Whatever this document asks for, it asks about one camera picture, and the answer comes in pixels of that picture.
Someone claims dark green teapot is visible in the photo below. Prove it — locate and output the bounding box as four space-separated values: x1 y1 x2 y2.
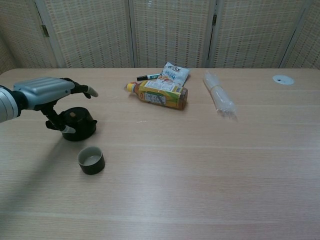
45 106 98 142

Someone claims black white marker pen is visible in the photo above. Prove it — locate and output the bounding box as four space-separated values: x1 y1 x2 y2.
136 72 162 81

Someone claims yellow label tea bottle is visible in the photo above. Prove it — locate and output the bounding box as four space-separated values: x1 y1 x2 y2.
123 79 189 111

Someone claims white snack bag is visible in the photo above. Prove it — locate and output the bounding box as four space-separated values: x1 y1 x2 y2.
158 61 191 87

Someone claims woven folding screen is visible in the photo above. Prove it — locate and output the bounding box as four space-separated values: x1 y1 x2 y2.
0 0 320 70

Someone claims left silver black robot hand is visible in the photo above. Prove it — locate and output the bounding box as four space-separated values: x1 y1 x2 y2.
12 76 99 135

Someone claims white round sticker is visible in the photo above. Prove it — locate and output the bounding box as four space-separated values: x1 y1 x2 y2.
272 74 295 86

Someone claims dark green cup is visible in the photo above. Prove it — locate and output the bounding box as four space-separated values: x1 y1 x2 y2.
77 146 106 176

